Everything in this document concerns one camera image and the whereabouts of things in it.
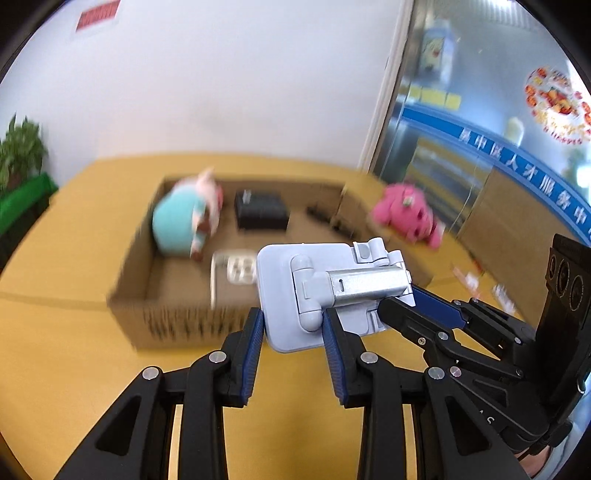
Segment teal and pink plush toy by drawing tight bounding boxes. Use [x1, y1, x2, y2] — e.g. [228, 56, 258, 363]
[151, 168, 223, 262]

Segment small black box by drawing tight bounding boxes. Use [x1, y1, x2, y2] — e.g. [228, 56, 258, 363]
[235, 190, 290, 231]

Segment white paper scraps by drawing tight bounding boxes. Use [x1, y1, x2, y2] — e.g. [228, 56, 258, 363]
[451, 264, 518, 316]

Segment white folding phone stand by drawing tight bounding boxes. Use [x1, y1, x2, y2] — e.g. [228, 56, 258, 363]
[256, 237, 416, 353]

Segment green potted plant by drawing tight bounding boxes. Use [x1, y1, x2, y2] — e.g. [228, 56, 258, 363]
[1, 114, 47, 193]

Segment brown cardboard box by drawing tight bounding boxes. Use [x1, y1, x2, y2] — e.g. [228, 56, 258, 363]
[107, 178, 433, 349]

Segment clear white phone case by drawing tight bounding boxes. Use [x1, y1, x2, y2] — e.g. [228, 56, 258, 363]
[211, 249, 259, 308]

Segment pink strawberry bear plush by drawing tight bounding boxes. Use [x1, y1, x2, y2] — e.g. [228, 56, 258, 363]
[370, 183, 445, 250]

